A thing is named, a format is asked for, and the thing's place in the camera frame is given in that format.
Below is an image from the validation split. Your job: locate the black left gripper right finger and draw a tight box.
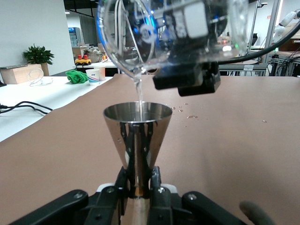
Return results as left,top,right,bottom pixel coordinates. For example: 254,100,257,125
149,165,247,225

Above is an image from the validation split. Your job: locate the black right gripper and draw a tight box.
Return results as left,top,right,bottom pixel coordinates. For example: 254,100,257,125
131,0,233,98

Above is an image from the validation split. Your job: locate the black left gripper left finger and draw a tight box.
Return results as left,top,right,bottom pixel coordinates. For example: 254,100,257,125
9,166,130,225

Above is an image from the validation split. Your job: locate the stainless steel jigger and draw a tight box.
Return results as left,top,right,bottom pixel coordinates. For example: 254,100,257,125
103,101,173,200

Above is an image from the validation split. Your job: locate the clear glass measuring beaker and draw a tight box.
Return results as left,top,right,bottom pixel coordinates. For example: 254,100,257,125
95,0,249,82

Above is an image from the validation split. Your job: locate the plain paper cup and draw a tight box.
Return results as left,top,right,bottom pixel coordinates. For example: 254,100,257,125
93,65,106,82

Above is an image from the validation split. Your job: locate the printed paper cup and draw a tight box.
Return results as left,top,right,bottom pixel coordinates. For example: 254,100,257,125
85,68,101,86

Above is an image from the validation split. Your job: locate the brown table mat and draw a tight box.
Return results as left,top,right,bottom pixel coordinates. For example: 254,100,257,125
0,74,300,225

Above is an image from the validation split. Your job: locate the yellow toy car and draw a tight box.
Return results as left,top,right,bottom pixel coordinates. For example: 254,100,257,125
74,54,92,67

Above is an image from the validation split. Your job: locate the green cloth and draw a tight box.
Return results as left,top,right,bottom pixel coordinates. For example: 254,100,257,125
65,69,90,85

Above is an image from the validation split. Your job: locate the blue drinks fridge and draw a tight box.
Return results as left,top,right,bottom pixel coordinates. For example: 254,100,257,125
67,27,82,47

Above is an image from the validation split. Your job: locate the green potted plant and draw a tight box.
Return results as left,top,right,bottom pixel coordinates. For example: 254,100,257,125
22,44,55,66

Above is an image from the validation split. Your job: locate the wooden planter box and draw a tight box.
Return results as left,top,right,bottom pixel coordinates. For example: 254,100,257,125
0,62,50,85

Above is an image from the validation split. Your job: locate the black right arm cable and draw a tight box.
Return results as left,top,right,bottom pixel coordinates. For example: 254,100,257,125
217,22,300,65

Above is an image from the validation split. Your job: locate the aluminium frame post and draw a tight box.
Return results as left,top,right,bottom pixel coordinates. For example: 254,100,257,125
262,0,281,64

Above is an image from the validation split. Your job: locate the black desk cable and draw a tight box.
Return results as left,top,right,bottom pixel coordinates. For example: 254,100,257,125
0,100,54,116

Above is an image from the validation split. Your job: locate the white coiled cable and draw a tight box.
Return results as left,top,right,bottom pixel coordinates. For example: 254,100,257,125
27,67,54,87

